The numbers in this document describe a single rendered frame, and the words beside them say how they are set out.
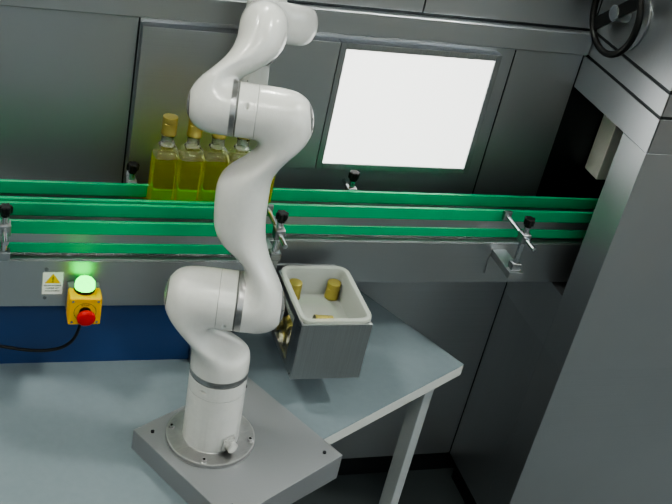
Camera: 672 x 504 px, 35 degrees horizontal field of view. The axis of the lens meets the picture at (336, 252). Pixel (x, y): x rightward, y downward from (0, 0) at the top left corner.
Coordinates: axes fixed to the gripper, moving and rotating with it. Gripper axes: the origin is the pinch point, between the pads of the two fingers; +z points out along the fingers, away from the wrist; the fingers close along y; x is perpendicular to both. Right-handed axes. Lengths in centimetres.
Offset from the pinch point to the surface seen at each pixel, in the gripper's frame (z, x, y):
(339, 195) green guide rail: 21.1, 28.1, -3.3
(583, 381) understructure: 62, 100, 22
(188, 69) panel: -5.8, -12.1, -12.1
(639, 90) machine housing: -19, 92, 12
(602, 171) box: 14, 105, -8
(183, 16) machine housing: -18.1, -14.6, -12.9
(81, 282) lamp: 32, -36, 20
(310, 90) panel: -2.7, 18.2, -12.1
